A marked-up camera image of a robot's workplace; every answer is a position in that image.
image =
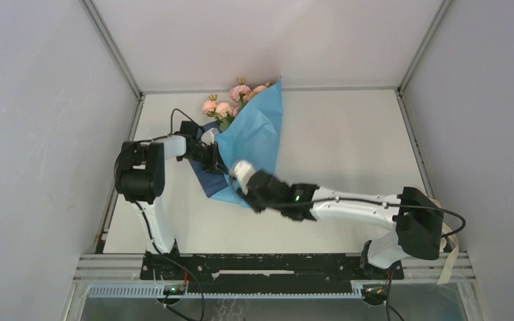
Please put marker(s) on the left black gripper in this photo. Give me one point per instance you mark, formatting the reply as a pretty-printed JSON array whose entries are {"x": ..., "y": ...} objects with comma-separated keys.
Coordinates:
[{"x": 215, "y": 164}]

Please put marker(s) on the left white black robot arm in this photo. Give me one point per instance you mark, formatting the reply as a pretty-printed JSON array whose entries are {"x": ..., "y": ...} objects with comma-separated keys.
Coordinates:
[{"x": 139, "y": 172}]

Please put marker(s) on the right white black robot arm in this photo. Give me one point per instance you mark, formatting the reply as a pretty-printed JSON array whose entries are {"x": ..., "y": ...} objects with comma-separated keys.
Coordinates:
[{"x": 415, "y": 225}]

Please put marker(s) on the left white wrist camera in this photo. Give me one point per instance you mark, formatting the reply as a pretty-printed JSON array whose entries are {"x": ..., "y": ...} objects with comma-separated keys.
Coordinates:
[{"x": 208, "y": 137}]

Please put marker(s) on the white cable duct strip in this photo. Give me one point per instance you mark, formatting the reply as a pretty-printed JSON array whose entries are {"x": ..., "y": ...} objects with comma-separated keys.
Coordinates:
[{"x": 179, "y": 292}]

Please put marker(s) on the blue wrapping paper sheet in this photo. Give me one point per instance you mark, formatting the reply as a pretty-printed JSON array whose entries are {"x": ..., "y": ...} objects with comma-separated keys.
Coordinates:
[{"x": 254, "y": 136}]

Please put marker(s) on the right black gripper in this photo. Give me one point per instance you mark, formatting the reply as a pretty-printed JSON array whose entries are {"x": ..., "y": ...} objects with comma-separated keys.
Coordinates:
[{"x": 249, "y": 197}]

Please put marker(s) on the pink fake flower bunch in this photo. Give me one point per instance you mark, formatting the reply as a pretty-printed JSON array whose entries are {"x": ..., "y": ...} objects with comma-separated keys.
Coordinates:
[{"x": 225, "y": 112}]

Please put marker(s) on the cream lace ribbon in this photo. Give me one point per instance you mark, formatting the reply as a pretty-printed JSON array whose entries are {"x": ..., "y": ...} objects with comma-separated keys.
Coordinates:
[{"x": 446, "y": 272}]

